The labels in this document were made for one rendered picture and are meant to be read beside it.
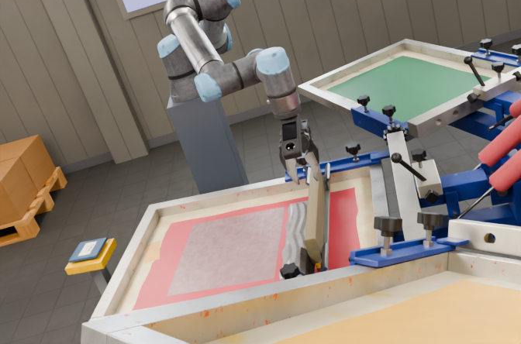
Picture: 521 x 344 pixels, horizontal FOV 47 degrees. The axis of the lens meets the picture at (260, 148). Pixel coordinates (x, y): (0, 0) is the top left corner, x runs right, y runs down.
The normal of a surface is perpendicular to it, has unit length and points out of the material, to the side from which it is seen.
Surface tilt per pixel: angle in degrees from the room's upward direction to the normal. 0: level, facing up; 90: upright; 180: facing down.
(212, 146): 90
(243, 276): 0
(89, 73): 90
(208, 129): 90
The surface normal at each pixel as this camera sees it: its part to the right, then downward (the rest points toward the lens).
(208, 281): -0.29, -0.87
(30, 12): 0.06, 0.41
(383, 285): 0.77, 0.05
